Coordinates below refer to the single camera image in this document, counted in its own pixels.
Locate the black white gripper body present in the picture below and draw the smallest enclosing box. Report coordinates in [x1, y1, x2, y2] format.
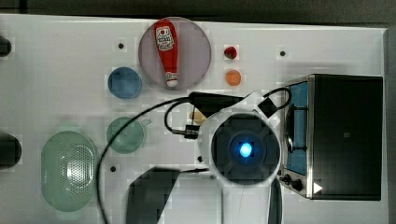
[188, 91, 243, 118]

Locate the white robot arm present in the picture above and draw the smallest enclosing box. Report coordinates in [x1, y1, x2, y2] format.
[126, 92, 283, 224]

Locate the green mug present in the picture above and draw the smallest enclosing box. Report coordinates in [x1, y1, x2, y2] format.
[106, 117, 151, 154]

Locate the orange fruit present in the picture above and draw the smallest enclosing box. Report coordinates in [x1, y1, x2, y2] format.
[225, 70, 242, 86]

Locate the grey round plate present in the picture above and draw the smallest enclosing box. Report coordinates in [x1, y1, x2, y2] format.
[138, 17, 211, 91]

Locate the small red fruit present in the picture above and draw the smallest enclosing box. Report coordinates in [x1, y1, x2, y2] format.
[224, 47, 237, 60]

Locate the red ketchup bottle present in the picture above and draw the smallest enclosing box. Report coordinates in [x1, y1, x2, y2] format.
[154, 19, 179, 88]

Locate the blue bowl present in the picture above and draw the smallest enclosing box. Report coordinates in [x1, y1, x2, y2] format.
[107, 67, 142, 99]

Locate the black toaster oven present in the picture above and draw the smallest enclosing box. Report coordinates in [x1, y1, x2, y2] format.
[278, 74, 384, 201]

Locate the green colander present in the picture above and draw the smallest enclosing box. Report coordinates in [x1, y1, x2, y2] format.
[41, 131, 96, 212]

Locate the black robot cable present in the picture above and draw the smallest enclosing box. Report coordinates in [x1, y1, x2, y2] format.
[95, 87, 293, 224]

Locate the black cylinder post lower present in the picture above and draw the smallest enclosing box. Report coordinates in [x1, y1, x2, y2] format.
[0, 133, 21, 169]

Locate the black cylinder post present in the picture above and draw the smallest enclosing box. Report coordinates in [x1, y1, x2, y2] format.
[0, 133, 21, 169]
[0, 36, 12, 57]

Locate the black cylinder post upper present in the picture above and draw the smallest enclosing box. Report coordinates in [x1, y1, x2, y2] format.
[0, 36, 12, 57]

